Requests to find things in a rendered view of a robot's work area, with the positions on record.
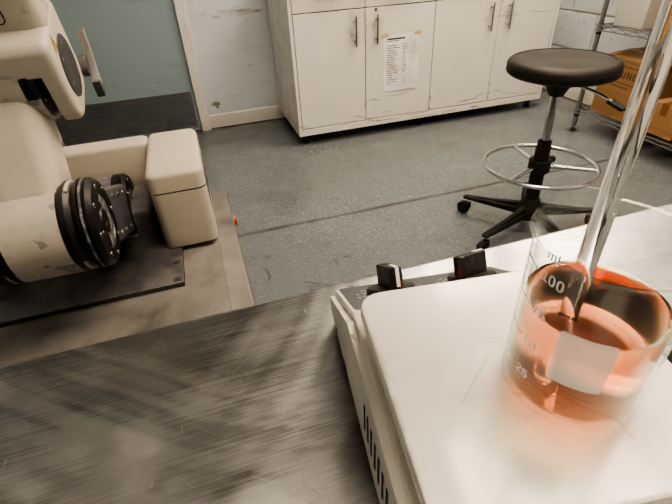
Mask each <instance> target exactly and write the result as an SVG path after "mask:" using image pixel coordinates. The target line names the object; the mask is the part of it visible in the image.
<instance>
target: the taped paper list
mask: <svg viewBox="0 0 672 504"><path fill-rule="evenodd" d="M421 31H422V30H416V31H415V32H411V33H402V34H393V35H389V34H382V38H384V64H383V92H385V91H392V90H400V89H407V88H415V87H417V62H418V44H419V34H421Z"/></svg>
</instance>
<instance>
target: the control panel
mask: <svg viewBox="0 0 672 504"><path fill-rule="evenodd" d="M486 270H493V271H495V272H496V273H497V274H501V273H508V272H510V271H506V270H502V269H498V268H494V267H489V266H488V267H487V269H486ZM451 273H454V272H449V273H442V274H436V275H429V276H423V277H416V278H409V279H403V281H408V282H412V283H414V284H415V287H417V286H424V285H430V284H437V283H443V282H448V281H447V276H448V275H449V274H451ZM372 285H375V284H370V285H363V286H357V287H350V288H343V289H339V291H340V292H341V293H342V295H343V296H344V297H345V298H346V300H347V301H348V302H349V303H350V305H351V306H352V307H353V308H354V309H355V310H361V309H360V308H361V305H362V303H363V301H364V300H365V299H366V298H367V297H368V296H369V295H367V291H366V290H367V289H368V287H370V286H372Z"/></svg>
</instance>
